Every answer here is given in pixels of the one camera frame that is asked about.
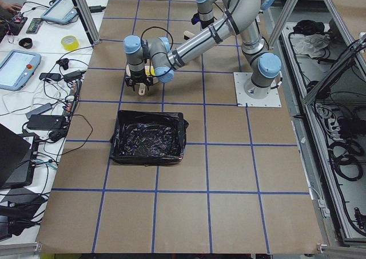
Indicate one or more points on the black power adapter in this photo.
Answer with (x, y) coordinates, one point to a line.
(45, 122)

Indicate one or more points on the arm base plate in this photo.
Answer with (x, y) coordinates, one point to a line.
(249, 95)

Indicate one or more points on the yellow tape roll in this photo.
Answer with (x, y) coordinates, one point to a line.
(70, 43)

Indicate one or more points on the aluminium frame post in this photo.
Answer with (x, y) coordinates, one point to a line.
(87, 21)

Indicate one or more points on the teach pendant far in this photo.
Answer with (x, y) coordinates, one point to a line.
(61, 12)

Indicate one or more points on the beige plastic dustpan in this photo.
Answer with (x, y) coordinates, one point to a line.
(141, 87)

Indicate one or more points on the teach pendant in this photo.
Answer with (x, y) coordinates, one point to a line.
(17, 68)
(61, 12)

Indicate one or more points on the black lined trash bin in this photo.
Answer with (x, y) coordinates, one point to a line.
(148, 138)

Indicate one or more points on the black laptop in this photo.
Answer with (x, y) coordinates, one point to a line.
(18, 156)

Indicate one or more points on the teach pendant near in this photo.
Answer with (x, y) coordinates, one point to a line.
(17, 68)

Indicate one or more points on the small black bowl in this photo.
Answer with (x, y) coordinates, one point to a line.
(26, 43)

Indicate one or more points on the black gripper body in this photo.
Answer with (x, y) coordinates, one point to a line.
(138, 78)
(206, 23)

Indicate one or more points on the person hand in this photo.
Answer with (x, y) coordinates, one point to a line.
(10, 7)

